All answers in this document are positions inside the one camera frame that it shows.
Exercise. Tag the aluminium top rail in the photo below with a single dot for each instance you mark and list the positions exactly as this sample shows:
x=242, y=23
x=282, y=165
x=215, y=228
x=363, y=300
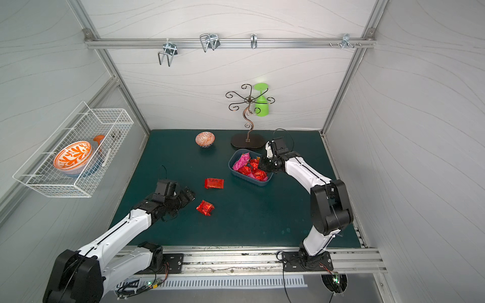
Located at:
x=226, y=43

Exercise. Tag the metal double hook middle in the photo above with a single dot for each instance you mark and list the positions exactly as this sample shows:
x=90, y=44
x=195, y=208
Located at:
x=209, y=41

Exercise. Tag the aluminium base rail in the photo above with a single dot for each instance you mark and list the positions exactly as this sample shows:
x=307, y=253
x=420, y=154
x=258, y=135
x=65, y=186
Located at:
x=254, y=260

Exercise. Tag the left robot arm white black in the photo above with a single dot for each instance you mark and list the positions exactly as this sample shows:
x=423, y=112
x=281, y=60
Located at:
x=90, y=272

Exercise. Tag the long pink tea bag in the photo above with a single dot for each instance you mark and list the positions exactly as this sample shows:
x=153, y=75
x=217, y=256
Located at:
x=241, y=162

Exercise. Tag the metal hook right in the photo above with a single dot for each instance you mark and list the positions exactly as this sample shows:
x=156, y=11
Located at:
x=346, y=43

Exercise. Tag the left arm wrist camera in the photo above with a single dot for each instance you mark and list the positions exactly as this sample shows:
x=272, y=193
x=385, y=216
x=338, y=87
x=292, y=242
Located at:
x=166, y=188

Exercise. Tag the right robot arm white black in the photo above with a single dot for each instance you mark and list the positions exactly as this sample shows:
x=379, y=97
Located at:
x=330, y=206

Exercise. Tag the small red tea bag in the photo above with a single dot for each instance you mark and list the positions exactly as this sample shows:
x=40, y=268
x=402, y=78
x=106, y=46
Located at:
x=259, y=175

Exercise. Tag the metal double hook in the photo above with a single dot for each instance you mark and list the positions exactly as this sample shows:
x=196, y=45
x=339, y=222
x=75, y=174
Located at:
x=168, y=52
x=209, y=41

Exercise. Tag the white wire wall basket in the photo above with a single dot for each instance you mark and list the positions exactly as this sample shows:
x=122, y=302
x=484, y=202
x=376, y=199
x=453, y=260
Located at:
x=83, y=124

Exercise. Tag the white vent strip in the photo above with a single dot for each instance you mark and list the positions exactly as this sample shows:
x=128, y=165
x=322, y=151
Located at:
x=232, y=282

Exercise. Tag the orange spoon in basket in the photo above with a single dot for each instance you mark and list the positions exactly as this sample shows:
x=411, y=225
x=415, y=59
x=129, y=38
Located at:
x=99, y=139

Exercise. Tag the orange and blue patterned bowl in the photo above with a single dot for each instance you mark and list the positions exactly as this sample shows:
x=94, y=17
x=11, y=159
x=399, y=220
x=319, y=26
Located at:
x=205, y=139

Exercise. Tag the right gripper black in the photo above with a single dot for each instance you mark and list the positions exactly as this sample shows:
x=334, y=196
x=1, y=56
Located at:
x=267, y=163

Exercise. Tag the copper mug tree stand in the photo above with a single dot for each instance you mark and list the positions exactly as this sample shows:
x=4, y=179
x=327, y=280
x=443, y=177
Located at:
x=247, y=140

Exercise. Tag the metal double hook left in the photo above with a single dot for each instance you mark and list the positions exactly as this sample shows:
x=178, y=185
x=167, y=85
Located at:
x=168, y=52

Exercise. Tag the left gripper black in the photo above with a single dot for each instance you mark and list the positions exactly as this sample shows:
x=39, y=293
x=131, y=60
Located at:
x=180, y=197

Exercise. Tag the green plastic cup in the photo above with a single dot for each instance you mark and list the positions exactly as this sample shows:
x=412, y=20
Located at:
x=261, y=103

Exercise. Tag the teal plastic storage box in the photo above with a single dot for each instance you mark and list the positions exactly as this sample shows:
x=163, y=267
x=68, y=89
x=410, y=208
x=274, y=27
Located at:
x=253, y=155

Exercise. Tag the round black floor port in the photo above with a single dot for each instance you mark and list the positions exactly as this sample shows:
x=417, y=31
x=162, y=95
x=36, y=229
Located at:
x=336, y=283

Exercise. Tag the orange white floral bowl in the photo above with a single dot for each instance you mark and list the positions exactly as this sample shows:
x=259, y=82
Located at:
x=74, y=158

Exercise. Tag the metal single hook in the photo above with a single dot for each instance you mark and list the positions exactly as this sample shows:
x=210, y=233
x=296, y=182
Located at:
x=253, y=41

